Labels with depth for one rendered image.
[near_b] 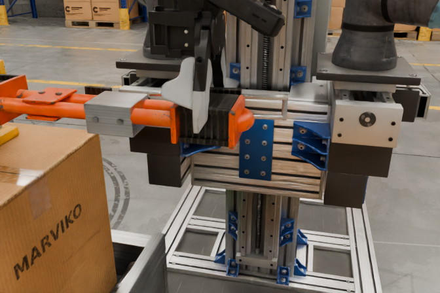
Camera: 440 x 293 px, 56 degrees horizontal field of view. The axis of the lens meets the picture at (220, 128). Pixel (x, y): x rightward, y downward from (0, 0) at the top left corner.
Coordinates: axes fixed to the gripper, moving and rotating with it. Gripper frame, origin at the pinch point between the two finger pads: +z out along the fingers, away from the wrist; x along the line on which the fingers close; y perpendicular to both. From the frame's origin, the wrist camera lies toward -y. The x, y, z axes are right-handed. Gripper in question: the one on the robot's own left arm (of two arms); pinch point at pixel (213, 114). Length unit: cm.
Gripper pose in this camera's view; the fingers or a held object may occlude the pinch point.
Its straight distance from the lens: 56.5
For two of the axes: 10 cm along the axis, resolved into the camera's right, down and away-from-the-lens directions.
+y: -9.8, -0.8, 2.0
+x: -2.2, 3.7, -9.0
